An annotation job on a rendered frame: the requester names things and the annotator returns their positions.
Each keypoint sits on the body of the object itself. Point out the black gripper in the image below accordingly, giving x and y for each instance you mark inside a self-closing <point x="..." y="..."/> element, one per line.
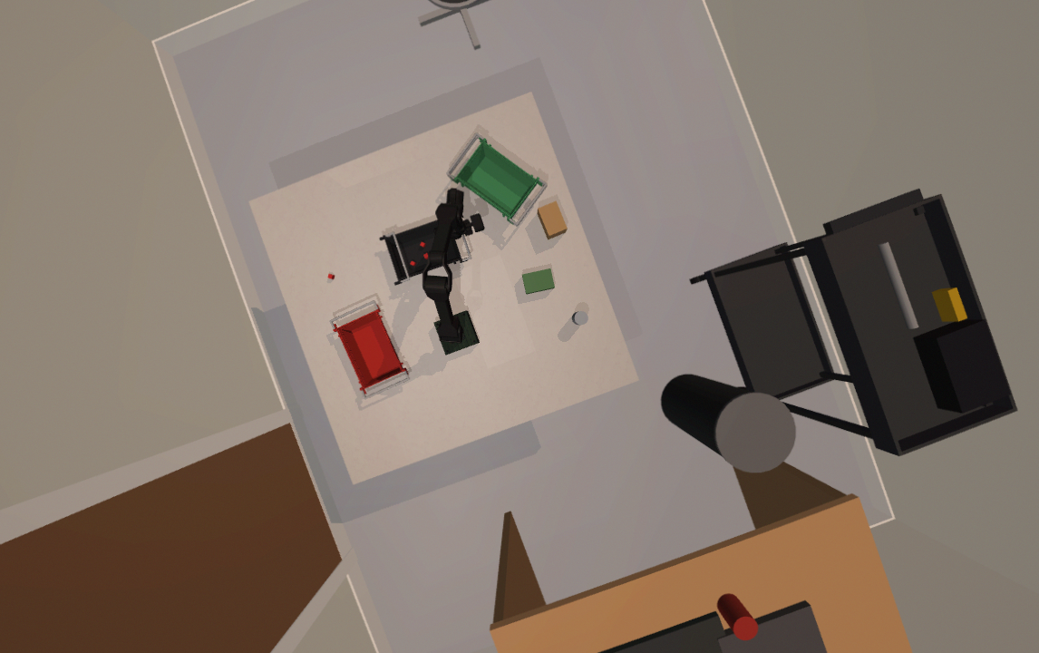
<point x="466" y="229"/>

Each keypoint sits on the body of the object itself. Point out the small green block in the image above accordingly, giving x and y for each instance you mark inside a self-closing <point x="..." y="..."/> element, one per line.
<point x="538" y="281"/>

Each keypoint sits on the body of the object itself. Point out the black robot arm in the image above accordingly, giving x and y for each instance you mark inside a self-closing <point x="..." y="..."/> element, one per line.
<point x="438" y="288"/>

